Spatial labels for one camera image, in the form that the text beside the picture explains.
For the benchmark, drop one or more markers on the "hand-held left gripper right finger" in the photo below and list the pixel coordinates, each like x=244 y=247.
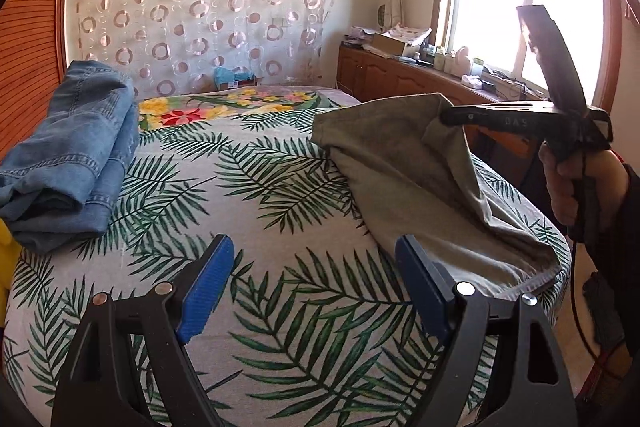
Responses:
x=420 y=292

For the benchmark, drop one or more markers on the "grey pants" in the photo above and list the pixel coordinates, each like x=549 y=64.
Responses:
x=425 y=187

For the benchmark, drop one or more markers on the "wooden cabinet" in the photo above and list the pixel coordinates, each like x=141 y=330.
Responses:
x=400 y=77

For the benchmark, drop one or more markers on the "yellow cloth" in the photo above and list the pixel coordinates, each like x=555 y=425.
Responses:
x=7 y=267

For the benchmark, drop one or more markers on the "newspaper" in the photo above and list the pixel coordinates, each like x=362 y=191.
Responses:
x=410 y=32

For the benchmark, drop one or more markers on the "wooden slatted headboard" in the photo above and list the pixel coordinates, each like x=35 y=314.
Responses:
x=30 y=57

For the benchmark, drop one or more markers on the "person's right hand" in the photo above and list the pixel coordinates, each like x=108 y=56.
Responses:
x=560 y=187

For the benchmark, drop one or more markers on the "blue plastic bag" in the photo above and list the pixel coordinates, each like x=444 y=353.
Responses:
x=227 y=77

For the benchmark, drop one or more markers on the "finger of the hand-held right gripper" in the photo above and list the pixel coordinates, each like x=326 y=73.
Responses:
x=467 y=119
x=500 y=108

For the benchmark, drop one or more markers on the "white plastic container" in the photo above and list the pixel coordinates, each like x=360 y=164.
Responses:
x=461 y=59

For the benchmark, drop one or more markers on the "cardboard box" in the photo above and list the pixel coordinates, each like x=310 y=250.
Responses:
x=392 y=43

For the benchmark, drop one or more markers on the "folded blue jeans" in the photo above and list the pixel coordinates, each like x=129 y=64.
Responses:
x=75 y=142

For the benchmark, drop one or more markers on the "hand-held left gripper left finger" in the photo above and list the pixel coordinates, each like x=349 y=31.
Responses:
x=207 y=287

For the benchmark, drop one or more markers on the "sheer curtain with circle pattern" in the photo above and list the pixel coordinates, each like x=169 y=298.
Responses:
x=200 y=7

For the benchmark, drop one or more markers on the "bed with leaf print sheet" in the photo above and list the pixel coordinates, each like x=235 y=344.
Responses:
x=280 y=217

